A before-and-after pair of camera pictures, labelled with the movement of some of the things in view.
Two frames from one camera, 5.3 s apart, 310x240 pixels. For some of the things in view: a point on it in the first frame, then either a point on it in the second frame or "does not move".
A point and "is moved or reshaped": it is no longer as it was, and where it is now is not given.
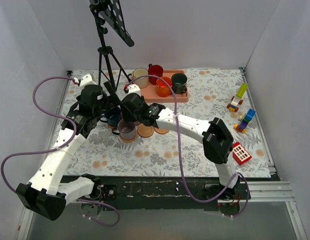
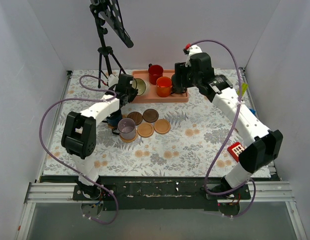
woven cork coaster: (130, 140) does not move
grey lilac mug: (127, 130) does not move
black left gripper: (111, 97) → (131, 90)
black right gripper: (127, 117) → (178, 81)
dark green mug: (179, 81) does not move
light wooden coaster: (144, 131) does not move
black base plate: (170, 193) does not move
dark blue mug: (113, 116) does not move
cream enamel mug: (142, 82) is moved or reshaped
